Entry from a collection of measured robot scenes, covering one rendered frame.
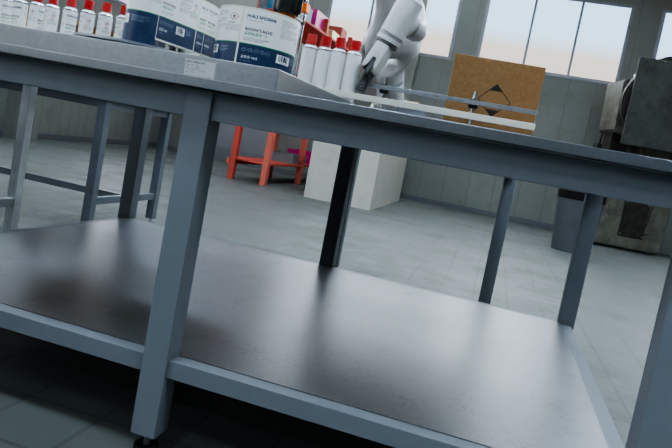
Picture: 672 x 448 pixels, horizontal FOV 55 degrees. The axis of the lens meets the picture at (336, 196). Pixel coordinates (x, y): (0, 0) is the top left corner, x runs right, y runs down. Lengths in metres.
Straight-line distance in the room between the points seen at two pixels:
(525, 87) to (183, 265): 1.33
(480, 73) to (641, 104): 7.20
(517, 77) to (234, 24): 1.05
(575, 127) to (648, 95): 1.71
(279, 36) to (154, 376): 0.83
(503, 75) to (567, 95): 8.56
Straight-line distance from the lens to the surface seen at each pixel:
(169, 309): 1.44
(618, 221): 9.64
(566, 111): 10.77
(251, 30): 1.56
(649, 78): 9.43
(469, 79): 2.24
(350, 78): 2.11
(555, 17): 10.95
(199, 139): 1.38
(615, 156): 1.21
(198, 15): 1.85
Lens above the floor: 0.76
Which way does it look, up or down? 5 degrees down
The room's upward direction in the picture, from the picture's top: 11 degrees clockwise
